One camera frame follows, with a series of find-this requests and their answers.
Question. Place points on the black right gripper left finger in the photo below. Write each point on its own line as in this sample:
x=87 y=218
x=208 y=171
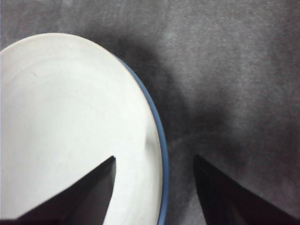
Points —
x=77 y=201

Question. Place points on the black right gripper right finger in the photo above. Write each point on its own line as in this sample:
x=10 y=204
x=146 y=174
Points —
x=229 y=206

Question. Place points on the blue round plate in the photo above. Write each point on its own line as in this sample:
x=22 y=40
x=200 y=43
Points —
x=166 y=164

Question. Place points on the white round plate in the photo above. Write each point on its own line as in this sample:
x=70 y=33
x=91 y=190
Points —
x=70 y=105

